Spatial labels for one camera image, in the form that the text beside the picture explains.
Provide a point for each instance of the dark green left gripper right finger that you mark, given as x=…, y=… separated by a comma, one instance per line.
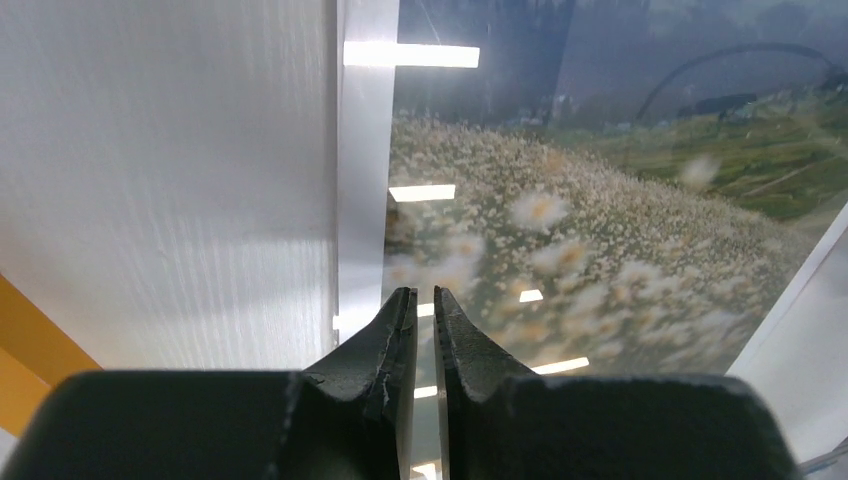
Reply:
x=500, y=420

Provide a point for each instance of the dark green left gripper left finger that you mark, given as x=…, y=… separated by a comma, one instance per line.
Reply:
x=347, y=416

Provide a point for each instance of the landscape photo print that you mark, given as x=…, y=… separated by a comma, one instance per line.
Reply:
x=607, y=188

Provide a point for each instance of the yellow wooden picture frame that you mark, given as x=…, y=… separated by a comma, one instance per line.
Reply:
x=36, y=356

